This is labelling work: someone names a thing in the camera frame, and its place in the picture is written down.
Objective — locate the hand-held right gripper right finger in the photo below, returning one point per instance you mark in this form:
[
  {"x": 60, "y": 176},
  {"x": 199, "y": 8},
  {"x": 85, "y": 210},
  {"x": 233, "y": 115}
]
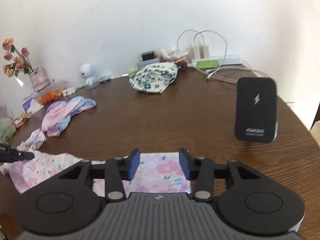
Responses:
[{"x": 185, "y": 163}]

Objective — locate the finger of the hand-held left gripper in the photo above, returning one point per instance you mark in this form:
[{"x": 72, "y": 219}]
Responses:
[{"x": 22, "y": 155}]

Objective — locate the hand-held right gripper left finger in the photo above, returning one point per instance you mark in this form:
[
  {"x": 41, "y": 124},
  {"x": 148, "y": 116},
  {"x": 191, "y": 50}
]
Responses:
[{"x": 133, "y": 163}]

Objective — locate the pink floral garment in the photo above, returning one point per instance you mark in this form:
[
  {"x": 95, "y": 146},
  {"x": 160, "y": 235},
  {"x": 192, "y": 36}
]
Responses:
[{"x": 160, "y": 170}]

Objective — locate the green plastic bag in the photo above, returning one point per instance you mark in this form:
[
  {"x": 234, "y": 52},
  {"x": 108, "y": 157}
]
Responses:
[{"x": 6, "y": 130}]

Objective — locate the red checkered packet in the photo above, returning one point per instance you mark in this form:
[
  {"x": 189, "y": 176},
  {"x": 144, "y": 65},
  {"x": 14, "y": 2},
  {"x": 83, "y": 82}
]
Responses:
[{"x": 23, "y": 118}]

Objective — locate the purple tissue pack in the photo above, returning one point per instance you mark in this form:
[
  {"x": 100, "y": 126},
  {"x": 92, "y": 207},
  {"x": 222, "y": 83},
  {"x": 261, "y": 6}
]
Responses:
[{"x": 30, "y": 103}]

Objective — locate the pastel pink purple garment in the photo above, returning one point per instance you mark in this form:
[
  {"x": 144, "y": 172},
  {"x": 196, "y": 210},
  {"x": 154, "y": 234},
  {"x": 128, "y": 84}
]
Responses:
[{"x": 62, "y": 115}]

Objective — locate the clear container with orange food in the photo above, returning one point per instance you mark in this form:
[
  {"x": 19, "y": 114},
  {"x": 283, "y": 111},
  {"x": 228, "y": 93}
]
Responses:
[{"x": 51, "y": 96}]

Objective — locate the lilac lace vase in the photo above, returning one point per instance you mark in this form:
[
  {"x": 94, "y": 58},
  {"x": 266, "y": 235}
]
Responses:
[{"x": 39, "y": 80}]

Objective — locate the cream green floral garment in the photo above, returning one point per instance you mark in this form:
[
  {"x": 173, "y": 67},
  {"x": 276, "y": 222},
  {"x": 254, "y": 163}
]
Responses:
[{"x": 152, "y": 77}]

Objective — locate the small white device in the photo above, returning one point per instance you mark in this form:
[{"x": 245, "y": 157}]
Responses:
[{"x": 103, "y": 78}]

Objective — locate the small green item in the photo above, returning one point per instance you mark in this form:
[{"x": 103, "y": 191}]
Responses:
[{"x": 132, "y": 70}]

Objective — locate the pink artificial flowers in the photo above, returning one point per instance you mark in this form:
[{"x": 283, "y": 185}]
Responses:
[{"x": 18, "y": 61}]

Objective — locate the dark red box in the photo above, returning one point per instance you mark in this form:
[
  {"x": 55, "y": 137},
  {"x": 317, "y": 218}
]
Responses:
[{"x": 181, "y": 66}]

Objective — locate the green case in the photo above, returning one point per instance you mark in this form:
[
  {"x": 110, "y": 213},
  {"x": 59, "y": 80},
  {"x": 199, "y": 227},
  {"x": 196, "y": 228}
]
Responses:
[{"x": 205, "y": 64}]

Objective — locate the lavender tin box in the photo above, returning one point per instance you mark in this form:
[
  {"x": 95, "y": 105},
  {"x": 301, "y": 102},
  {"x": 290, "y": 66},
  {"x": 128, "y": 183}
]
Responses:
[{"x": 147, "y": 62}]

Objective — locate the small black box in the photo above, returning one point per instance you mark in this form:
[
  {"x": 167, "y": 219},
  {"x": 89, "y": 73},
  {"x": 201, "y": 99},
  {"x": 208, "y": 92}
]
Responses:
[{"x": 148, "y": 55}]

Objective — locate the crumpled white tissue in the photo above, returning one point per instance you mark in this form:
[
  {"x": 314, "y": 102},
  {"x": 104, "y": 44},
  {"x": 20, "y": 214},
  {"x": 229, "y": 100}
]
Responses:
[{"x": 172, "y": 52}]

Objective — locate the white charger adapter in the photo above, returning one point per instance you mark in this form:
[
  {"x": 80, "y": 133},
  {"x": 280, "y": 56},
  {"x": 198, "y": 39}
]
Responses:
[
  {"x": 205, "y": 51},
  {"x": 195, "y": 51}
]

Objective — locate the white power strip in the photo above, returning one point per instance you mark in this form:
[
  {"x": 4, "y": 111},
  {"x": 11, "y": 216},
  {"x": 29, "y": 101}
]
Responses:
[{"x": 230, "y": 58}]

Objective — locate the white robot-shaped camera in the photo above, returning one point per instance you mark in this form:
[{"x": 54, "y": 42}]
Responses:
[{"x": 86, "y": 70}]

